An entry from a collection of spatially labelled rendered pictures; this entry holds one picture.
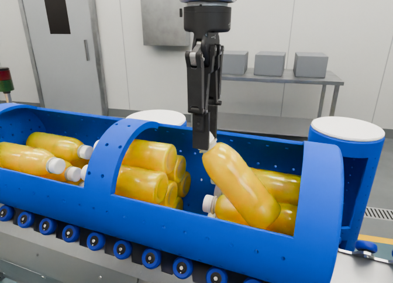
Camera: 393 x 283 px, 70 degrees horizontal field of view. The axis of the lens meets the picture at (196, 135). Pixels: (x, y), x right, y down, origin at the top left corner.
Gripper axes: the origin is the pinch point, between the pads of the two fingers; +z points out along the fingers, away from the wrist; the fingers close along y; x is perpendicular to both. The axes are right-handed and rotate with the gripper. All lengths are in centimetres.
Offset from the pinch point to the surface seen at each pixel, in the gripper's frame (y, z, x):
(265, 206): -2.2, 12.7, -12.4
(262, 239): -8.7, 14.5, -13.1
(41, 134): 10, 13, 54
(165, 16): 307, -22, 158
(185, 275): -6.3, 30.9, 1.7
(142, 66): 323, 45, 207
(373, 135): 73, 23, -44
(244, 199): -3.4, 11.4, -8.7
